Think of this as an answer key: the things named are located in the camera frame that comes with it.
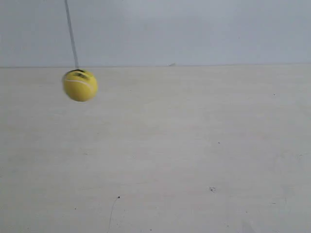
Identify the yellow tennis ball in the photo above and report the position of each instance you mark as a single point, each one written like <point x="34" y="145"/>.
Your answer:
<point x="80" y="85"/>

